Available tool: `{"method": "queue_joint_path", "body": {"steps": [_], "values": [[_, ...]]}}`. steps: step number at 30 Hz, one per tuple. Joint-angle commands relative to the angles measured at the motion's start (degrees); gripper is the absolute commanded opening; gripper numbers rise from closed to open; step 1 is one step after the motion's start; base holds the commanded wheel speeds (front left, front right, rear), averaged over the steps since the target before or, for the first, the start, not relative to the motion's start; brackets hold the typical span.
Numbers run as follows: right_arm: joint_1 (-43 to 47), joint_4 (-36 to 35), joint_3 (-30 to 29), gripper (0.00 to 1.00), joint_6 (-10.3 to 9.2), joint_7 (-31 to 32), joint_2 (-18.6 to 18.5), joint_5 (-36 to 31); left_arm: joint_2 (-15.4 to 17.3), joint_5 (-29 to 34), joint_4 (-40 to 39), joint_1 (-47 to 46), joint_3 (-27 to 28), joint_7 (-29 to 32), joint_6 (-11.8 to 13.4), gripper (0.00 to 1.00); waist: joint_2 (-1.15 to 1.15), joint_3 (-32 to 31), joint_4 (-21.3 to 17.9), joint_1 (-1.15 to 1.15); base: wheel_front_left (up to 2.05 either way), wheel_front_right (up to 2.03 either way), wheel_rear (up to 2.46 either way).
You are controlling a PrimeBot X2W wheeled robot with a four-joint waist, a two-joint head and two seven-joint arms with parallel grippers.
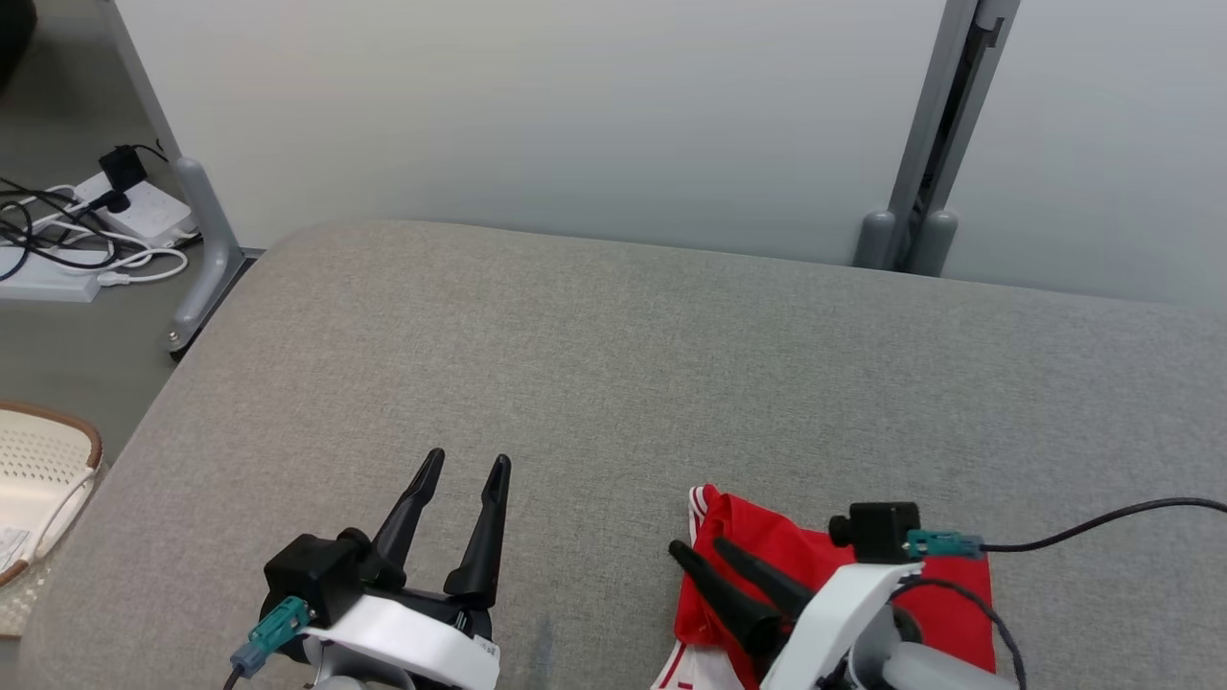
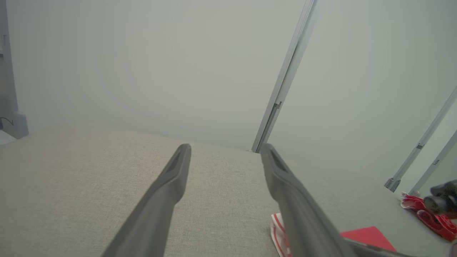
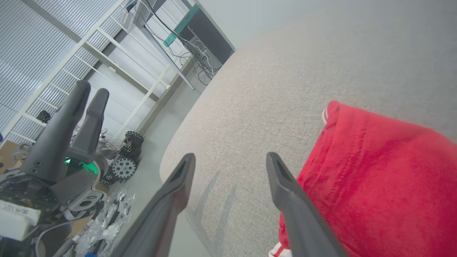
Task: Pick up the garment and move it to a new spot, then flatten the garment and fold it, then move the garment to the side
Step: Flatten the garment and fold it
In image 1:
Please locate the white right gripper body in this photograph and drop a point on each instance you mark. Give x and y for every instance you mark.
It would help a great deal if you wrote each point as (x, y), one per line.
(834, 613)

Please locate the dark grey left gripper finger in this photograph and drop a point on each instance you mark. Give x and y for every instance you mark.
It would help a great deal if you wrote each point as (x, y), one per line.
(484, 565)
(407, 527)

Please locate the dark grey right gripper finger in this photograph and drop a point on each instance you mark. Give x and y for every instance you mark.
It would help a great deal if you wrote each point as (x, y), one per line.
(767, 580)
(733, 609)

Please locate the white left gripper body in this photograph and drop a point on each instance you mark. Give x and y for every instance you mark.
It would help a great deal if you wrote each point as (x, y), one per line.
(412, 637)

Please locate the red jersey with white stripes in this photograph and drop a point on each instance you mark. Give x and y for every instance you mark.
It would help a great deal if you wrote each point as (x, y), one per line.
(757, 527)

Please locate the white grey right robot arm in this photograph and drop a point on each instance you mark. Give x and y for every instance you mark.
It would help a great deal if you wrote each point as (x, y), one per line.
(930, 671)

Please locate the grey partition support leg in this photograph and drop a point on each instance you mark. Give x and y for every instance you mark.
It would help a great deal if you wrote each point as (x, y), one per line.
(216, 249)

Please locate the white laundry basket brown rim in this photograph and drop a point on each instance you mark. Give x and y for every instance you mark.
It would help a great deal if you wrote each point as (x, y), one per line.
(38, 470)

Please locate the flat white power strip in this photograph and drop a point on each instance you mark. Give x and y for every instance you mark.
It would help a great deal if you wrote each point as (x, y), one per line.
(48, 278)

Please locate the black power adapter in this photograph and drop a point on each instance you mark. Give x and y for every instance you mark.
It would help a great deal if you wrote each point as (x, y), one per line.
(123, 168)

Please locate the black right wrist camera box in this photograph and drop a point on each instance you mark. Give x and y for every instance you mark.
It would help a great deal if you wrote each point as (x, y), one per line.
(877, 532)

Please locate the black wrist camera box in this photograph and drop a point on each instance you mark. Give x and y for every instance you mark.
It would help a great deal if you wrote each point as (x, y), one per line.
(312, 575)
(877, 532)

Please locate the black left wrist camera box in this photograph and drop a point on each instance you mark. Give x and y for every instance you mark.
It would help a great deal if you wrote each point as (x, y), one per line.
(312, 575)

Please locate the grey partition post with feet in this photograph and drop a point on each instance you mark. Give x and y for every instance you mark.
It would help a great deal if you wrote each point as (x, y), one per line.
(877, 244)

